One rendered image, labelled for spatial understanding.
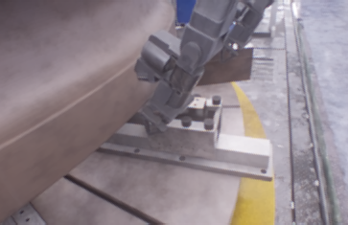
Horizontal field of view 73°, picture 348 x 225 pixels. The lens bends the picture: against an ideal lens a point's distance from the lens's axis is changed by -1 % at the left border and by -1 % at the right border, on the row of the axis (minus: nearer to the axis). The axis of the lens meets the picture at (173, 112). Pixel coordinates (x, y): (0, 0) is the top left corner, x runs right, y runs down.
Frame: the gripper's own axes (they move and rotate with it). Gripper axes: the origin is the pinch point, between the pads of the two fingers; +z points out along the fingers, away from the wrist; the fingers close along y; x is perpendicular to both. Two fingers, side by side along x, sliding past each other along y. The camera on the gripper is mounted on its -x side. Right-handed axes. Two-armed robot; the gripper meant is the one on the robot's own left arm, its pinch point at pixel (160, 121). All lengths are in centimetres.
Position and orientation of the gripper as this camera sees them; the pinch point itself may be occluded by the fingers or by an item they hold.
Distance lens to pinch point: 60.7
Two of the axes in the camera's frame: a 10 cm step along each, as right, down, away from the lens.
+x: 7.8, 6.2, -1.3
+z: -3.5, 5.9, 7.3
